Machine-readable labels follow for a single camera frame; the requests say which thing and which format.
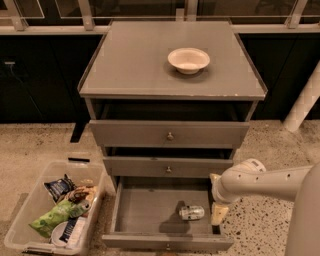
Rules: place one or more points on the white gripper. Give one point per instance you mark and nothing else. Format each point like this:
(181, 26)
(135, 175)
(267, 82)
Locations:
(217, 192)

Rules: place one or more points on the silver green 7up can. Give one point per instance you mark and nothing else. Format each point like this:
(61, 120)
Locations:
(191, 212)

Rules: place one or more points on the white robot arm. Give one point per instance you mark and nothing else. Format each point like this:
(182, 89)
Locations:
(270, 201)

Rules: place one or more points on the grey bottom drawer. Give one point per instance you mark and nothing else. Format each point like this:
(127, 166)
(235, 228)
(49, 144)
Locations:
(146, 216)

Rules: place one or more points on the grey drawer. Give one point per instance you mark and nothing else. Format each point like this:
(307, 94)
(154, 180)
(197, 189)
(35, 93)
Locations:
(175, 134)
(165, 167)
(146, 216)

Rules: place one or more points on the grey middle drawer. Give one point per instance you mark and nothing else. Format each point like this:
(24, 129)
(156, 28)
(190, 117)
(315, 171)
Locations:
(165, 167)

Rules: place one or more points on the grey top drawer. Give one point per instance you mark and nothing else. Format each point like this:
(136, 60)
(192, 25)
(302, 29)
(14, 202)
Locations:
(175, 134)

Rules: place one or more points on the grey drawer cabinet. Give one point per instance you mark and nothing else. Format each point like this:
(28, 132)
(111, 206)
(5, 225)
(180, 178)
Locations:
(130, 78)

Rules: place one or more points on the green can in bin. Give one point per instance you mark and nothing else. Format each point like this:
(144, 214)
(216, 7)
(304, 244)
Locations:
(80, 208)

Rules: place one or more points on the brown snack bag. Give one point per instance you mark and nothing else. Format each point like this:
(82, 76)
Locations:
(82, 193)

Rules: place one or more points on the white blue snack packet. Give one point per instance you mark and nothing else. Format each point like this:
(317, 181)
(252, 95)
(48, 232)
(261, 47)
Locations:
(72, 232)

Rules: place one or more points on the white ceramic bowl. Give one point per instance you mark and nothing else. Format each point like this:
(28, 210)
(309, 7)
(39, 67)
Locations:
(188, 61)

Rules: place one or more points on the dark blue chip bag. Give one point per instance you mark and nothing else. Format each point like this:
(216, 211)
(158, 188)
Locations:
(59, 187)

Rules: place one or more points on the white round container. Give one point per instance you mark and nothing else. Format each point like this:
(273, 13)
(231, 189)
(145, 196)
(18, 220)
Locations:
(57, 233)

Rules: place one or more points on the green snack bag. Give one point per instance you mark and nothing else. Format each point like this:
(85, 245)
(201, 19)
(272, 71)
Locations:
(45, 224)

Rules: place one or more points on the clear plastic storage bin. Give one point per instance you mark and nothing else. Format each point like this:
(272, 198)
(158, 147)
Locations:
(22, 237)

